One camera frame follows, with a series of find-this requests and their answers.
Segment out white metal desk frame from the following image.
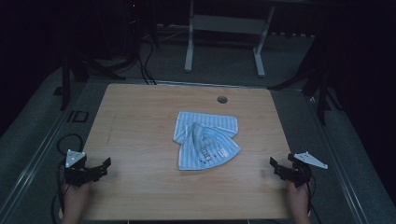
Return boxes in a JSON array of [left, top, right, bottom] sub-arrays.
[[184, 0, 276, 78]]

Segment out black floor cables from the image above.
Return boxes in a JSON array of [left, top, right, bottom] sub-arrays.
[[135, 39, 158, 86]]

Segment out dark equipment rack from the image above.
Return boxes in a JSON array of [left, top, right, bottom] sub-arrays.
[[123, 0, 161, 62]]

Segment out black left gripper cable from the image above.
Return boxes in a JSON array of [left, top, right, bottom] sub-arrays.
[[50, 133, 85, 222]]

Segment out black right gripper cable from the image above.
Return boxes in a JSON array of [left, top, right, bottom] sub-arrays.
[[305, 175, 323, 224]]

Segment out person's left hand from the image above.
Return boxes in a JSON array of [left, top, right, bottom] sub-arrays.
[[60, 180, 92, 224]]

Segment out black metal stand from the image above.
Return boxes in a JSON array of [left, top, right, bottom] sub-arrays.
[[266, 43, 344, 126], [52, 52, 127, 112]]

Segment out metal floor rail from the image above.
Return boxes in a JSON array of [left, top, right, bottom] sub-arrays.
[[306, 92, 373, 224], [0, 81, 92, 224]]

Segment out person's right hand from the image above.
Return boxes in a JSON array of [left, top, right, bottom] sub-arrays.
[[286, 180, 312, 224]]

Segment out blue striped towel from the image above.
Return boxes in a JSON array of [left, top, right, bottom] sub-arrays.
[[172, 111, 243, 172]]

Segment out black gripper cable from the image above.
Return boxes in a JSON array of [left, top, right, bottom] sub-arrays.
[[305, 175, 323, 224], [50, 133, 85, 222]]

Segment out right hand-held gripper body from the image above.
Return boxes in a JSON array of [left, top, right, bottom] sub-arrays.
[[287, 150, 329, 189]]

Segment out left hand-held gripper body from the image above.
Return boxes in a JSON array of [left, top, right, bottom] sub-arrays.
[[64, 148, 98, 189]]

